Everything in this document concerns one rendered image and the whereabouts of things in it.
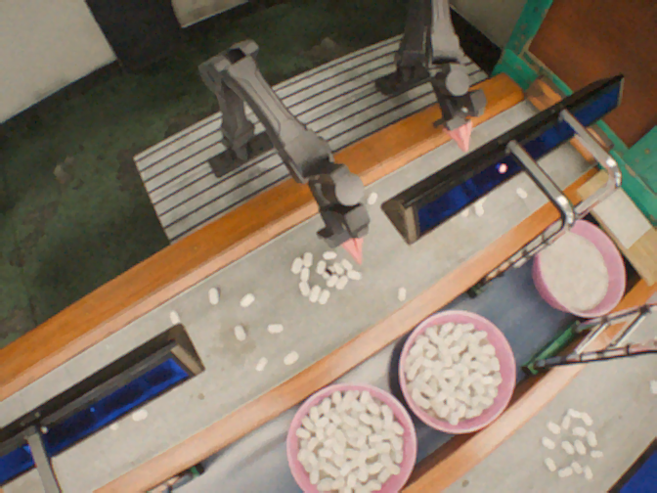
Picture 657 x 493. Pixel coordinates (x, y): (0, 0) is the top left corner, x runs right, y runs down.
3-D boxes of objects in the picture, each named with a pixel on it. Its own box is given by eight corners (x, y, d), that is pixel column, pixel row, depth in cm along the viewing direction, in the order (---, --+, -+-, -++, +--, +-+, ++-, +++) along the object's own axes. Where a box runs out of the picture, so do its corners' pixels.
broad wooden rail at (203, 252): (14, 376, 90) (-39, 372, 73) (485, 107, 126) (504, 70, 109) (24, 412, 87) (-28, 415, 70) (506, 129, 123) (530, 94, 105)
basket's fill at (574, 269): (513, 264, 94) (524, 256, 88) (563, 224, 98) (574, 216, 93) (563, 332, 87) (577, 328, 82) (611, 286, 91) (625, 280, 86)
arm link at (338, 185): (375, 187, 67) (343, 130, 62) (341, 215, 64) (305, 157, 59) (344, 184, 77) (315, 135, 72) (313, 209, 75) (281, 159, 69)
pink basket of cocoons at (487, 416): (370, 386, 83) (375, 386, 74) (429, 297, 91) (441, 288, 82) (461, 449, 78) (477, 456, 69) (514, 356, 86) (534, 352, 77)
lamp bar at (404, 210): (377, 208, 59) (384, 185, 52) (591, 84, 72) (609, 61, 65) (408, 247, 57) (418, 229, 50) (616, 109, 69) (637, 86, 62)
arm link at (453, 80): (476, 95, 77) (477, 41, 72) (441, 95, 76) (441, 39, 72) (457, 95, 87) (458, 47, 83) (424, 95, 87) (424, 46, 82)
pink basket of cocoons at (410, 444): (269, 421, 80) (262, 425, 71) (366, 360, 86) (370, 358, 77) (331, 520, 72) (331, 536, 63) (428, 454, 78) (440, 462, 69)
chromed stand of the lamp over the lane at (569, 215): (428, 242, 97) (496, 138, 55) (481, 206, 101) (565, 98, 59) (471, 299, 91) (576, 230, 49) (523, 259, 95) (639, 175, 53)
